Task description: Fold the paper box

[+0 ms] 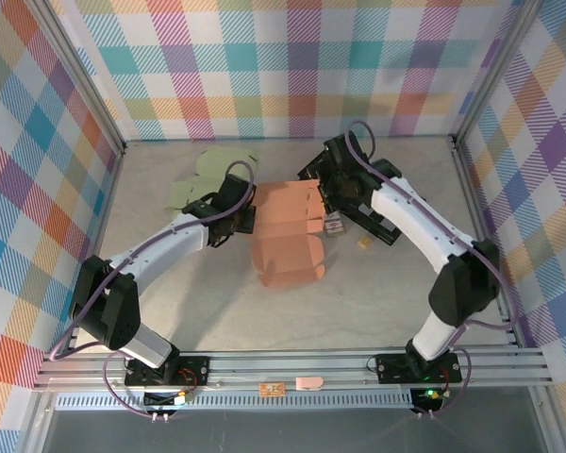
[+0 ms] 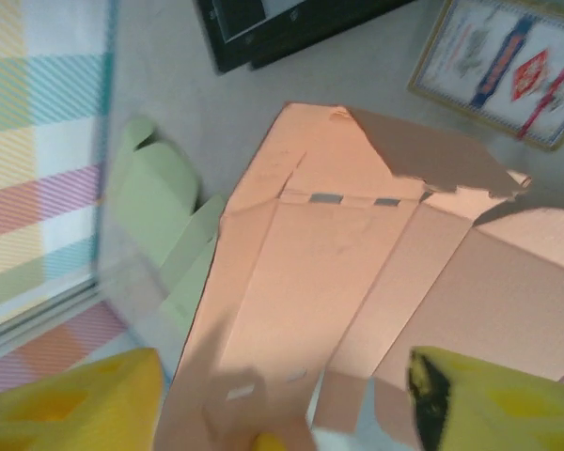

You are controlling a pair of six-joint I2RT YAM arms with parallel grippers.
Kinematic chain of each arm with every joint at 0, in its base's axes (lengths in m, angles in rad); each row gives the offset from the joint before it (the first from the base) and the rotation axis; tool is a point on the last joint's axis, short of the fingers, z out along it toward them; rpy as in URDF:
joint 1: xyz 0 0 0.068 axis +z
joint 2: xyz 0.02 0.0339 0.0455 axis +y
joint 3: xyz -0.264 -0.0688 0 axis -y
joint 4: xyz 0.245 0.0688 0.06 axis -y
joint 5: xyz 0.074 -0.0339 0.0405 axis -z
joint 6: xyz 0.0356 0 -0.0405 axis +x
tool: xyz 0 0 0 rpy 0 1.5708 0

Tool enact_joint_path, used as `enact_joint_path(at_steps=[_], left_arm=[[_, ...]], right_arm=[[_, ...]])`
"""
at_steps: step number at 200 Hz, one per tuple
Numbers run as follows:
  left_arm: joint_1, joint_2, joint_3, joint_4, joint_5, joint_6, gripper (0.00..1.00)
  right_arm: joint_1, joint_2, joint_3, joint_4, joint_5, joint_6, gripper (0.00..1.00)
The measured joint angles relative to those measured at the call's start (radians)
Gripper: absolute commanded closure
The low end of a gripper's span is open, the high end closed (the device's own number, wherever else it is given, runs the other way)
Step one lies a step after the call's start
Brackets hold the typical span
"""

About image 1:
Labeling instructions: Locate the playing card pack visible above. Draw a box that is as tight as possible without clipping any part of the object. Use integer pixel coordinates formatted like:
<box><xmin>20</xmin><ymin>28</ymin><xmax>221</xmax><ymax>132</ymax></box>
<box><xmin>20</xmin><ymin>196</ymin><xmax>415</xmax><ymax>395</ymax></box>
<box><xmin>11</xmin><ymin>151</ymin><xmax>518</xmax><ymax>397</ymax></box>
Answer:
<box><xmin>323</xmin><ymin>211</ymin><xmax>350</xmax><ymax>237</ymax></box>

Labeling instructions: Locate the grey slotted cable duct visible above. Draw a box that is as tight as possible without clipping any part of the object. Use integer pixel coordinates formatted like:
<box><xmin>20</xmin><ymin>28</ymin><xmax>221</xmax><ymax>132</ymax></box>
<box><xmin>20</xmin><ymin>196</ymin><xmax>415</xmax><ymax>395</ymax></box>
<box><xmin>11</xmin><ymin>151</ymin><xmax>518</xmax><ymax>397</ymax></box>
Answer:
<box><xmin>54</xmin><ymin>394</ymin><xmax>414</xmax><ymax>412</ymax></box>

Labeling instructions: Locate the aluminium side rail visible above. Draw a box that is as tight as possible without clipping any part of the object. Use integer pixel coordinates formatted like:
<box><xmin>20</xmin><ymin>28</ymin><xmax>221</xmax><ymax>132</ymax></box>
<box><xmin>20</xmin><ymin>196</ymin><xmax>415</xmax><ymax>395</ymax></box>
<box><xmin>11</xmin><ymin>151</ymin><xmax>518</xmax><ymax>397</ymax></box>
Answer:
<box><xmin>450</xmin><ymin>136</ymin><xmax>523</xmax><ymax>348</ymax></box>
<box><xmin>63</xmin><ymin>145</ymin><xmax>128</xmax><ymax>355</ymax></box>

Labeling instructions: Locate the green paper box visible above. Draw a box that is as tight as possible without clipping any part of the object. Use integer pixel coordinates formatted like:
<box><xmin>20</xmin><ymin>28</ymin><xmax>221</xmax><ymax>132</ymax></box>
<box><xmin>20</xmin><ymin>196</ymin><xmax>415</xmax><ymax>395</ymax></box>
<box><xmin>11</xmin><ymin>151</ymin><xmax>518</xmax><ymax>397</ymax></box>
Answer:
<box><xmin>163</xmin><ymin>147</ymin><xmax>260</xmax><ymax>222</ymax></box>

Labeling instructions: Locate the long aluminium frame rail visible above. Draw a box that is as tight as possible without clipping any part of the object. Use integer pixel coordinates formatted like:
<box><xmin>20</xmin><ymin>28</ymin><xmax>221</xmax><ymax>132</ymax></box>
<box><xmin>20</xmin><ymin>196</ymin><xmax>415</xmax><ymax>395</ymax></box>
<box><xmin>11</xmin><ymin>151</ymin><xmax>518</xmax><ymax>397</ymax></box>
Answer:
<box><xmin>32</xmin><ymin>346</ymin><xmax>556</xmax><ymax>393</ymax></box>

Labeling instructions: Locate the black controller board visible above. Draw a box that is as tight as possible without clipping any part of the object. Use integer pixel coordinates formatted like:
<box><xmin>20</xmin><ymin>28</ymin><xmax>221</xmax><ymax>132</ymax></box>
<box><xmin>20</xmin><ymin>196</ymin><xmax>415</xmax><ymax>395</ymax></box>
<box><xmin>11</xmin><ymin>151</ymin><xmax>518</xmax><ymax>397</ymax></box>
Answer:
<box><xmin>410</xmin><ymin>387</ymin><xmax>447</xmax><ymax>414</ymax></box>
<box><xmin>143</xmin><ymin>389</ymin><xmax>192</xmax><ymax>411</ymax></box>

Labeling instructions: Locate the black grey folding chessboard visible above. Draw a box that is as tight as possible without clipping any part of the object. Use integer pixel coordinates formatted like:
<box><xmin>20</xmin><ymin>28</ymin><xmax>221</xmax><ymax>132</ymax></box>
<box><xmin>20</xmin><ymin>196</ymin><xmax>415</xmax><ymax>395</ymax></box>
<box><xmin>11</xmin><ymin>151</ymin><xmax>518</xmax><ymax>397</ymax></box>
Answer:
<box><xmin>296</xmin><ymin>150</ymin><xmax>401</xmax><ymax>246</ymax></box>

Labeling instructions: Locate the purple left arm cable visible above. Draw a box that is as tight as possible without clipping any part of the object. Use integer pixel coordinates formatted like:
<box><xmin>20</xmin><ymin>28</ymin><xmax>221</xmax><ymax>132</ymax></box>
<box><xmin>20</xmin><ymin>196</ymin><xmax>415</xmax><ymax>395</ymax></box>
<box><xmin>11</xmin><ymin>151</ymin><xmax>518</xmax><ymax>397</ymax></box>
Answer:
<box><xmin>50</xmin><ymin>159</ymin><xmax>258</xmax><ymax>419</ymax></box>

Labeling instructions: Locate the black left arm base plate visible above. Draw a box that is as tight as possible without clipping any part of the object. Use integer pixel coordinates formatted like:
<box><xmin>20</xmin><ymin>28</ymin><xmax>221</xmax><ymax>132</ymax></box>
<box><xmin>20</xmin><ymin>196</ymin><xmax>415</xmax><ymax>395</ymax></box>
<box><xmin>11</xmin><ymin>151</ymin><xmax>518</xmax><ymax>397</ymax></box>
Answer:
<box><xmin>124</xmin><ymin>354</ymin><xmax>211</xmax><ymax>389</ymax></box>

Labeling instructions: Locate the aluminium corner post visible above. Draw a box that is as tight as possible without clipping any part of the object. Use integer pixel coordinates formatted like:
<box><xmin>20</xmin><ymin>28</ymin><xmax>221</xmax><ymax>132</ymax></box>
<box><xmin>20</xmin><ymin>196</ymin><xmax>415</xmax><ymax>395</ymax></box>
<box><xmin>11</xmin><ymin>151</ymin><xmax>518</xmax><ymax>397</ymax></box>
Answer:
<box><xmin>450</xmin><ymin>0</ymin><xmax>548</xmax><ymax>150</ymax></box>
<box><xmin>25</xmin><ymin>0</ymin><xmax>128</xmax><ymax>157</ymax></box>

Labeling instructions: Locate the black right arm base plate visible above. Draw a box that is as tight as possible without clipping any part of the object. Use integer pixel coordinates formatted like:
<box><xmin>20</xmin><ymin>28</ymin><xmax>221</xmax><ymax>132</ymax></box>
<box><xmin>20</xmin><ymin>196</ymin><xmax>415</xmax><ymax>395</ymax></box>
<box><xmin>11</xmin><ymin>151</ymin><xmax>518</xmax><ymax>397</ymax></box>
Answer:
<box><xmin>375</xmin><ymin>352</ymin><xmax>463</xmax><ymax>384</ymax></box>

